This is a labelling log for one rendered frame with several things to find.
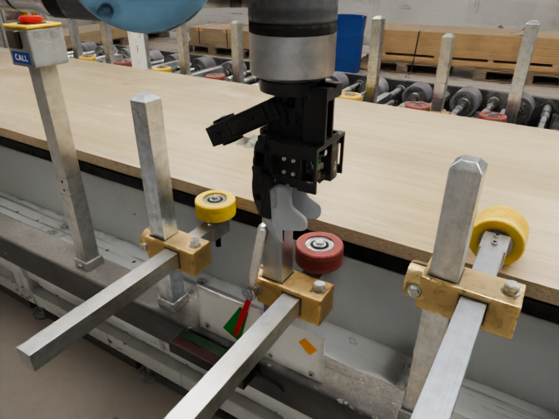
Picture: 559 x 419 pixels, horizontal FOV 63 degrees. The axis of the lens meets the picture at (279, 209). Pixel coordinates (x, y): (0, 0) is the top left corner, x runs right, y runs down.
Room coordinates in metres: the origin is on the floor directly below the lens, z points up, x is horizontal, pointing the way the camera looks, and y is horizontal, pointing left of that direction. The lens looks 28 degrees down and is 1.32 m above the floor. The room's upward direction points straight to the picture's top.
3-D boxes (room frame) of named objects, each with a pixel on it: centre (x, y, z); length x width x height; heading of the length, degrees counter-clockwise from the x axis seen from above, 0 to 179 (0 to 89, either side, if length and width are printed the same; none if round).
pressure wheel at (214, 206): (0.80, 0.13, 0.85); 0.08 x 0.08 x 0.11
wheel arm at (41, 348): (0.63, 0.23, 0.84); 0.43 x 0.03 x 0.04; 149
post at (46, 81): (0.87, 0.44, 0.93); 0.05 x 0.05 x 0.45; 59
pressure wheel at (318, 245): (0.64, -0.07, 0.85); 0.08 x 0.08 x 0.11
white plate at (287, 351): (0.60, 0.04, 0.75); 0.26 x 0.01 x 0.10; 59
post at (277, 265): (0.60, 0.00, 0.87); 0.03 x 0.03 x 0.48; 59
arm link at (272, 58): (0.50, -0.02, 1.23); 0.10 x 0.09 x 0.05; 149
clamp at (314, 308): (0.59, -0.02, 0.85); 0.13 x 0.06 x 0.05; 59
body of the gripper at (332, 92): (0.49, -0.02, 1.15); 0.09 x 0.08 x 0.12; 59
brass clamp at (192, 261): (0.72, 0.20, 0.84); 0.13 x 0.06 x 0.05; 59
